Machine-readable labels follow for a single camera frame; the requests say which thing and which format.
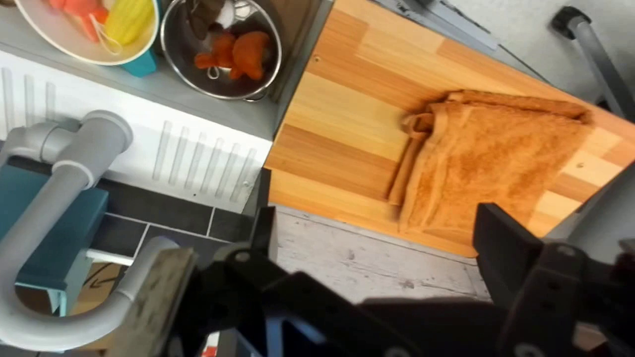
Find teal planter box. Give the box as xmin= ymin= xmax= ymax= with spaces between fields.
xmin=0 ymin=160 xmax=111 ymax=317

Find steel pot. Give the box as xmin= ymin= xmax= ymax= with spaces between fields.
xmin=158 ymin=0 xmax=285 ymax=103

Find orange plush toy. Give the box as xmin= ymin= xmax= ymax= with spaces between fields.
xmin=192 ymin=27 xmax=273 ymax=83

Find white toy sink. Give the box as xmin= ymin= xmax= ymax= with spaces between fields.
xmin=0 ymin=6 xmax=333 ymax=216

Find grey toy faucet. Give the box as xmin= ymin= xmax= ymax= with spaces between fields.
xmin=0 ymin=109 xmax=180 ymax=355

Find white bowl teal outside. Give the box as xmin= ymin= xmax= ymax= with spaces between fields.
xmin=11 ymin=0 xmax=162 ymax=77

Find orange cloth towel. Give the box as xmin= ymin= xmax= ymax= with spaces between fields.
xmin=384 ymin=89 xmax=593 ymax=250

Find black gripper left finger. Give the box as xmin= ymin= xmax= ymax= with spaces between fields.
xmin=200 ymin=204 xmax=293 ymax=313

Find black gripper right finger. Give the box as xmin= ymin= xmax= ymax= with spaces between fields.
xmin=472 ymin=200 xmax=591 ymax=357

